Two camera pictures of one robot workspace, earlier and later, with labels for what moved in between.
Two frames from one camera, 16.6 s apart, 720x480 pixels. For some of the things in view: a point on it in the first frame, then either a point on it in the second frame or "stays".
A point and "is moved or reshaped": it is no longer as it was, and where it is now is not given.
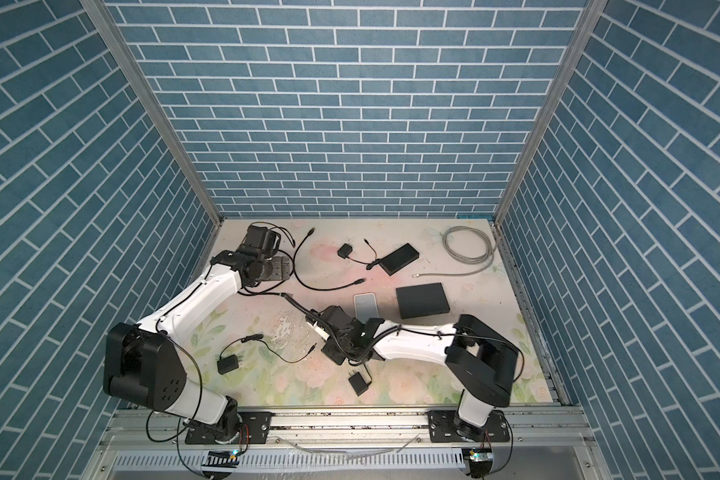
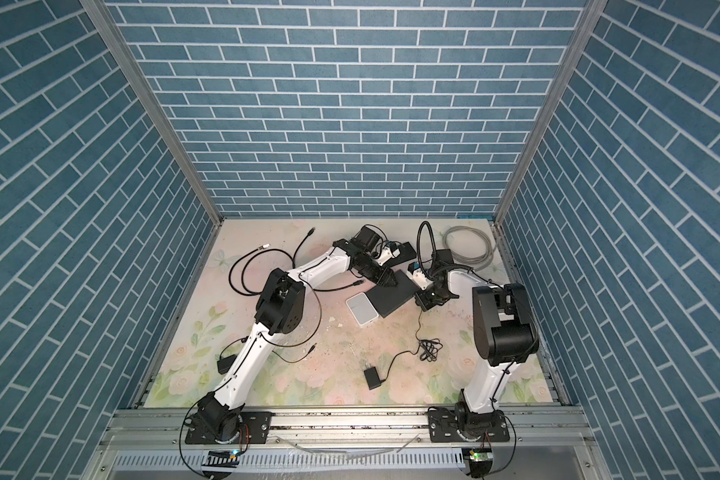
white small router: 366,306 stays
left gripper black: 282,268 -> 383,275
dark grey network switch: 421,300 is moved or reshaped
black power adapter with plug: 337,353 -> 373,378
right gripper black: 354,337 -> 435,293
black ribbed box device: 398,258 stays
